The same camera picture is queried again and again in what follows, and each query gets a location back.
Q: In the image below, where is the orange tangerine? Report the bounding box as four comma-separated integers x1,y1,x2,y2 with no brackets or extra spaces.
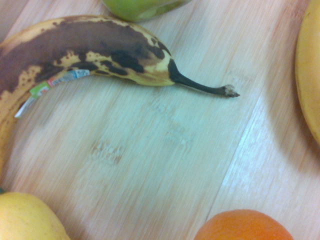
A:
193,209,295,240

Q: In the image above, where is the light bamboo wooden tray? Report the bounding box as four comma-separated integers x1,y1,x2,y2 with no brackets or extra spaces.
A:
0,0,320,240

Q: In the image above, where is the overripe brown spotted banana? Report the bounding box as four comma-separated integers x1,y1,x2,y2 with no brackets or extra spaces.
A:
0,14,241,176

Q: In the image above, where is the green apple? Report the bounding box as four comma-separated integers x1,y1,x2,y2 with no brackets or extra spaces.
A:
101,0,193,23

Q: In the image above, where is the colourful banana sticker label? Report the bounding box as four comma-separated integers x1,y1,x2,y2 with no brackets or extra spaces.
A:
14,69,91,119

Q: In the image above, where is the large smooth yellow fruit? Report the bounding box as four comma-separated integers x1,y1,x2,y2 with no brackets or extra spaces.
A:
295,0,320,147

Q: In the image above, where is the pale yellow lemon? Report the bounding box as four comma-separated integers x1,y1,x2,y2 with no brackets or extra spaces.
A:
0,191,72,240

